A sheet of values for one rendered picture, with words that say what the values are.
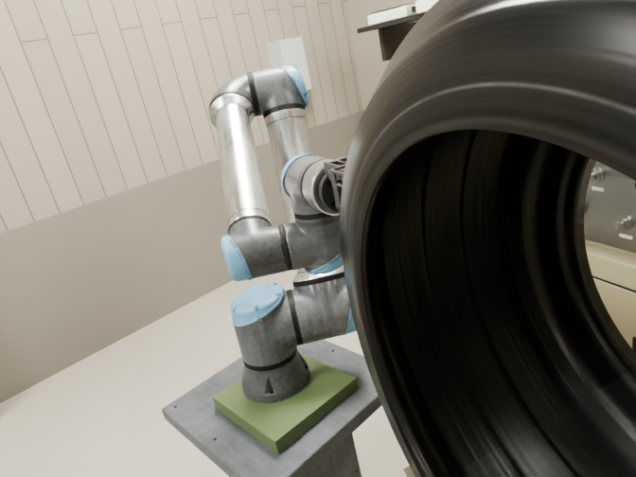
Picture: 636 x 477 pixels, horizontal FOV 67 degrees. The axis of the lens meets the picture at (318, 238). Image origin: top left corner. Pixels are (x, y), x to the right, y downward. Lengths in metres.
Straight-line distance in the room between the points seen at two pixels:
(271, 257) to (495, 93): 0.68
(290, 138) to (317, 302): 0.43
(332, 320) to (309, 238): 0.41
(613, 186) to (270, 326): 0.86
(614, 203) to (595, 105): 1.05
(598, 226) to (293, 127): 0.78
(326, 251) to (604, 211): 0.68
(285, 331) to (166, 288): 2.31
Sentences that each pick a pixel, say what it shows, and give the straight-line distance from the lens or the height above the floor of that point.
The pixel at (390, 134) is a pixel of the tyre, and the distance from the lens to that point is 0.36.
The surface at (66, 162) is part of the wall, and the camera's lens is 3.21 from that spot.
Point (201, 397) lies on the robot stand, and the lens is 1.53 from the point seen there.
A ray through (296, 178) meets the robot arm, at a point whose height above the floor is 1.26.
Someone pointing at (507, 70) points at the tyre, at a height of 1.43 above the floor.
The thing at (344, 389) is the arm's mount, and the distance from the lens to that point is 1.34.
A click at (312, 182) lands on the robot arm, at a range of 0.79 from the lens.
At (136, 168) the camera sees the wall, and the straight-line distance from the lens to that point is 3.34.
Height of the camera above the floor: 1.45
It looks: 20 degrees down
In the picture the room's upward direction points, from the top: 12 degrees counter-clockwise
